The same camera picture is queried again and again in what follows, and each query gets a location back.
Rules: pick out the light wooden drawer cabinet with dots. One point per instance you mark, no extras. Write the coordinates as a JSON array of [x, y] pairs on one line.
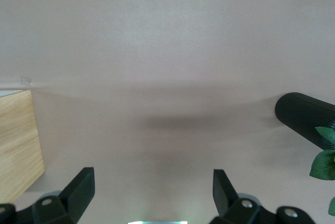
[[18, 143]]

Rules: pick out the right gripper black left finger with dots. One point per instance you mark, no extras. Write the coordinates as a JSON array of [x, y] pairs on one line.
[[76, 195]]

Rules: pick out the green artificial plant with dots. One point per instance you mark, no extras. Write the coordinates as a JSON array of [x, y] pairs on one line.
[[323, 165]]

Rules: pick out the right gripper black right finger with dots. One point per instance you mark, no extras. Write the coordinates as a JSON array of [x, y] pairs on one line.
[[222, 192]]

